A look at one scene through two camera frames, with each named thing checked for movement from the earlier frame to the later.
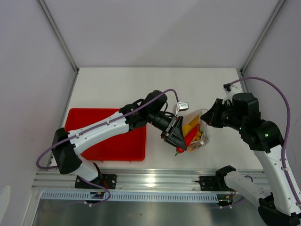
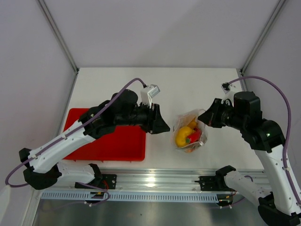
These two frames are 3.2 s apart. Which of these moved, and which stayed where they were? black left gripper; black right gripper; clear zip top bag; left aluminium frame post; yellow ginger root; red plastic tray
Moved: black left gripper; yellow ginger root
Stayed: clear zip top bag; red plastic tray; black right gripper; left aluminium frame post
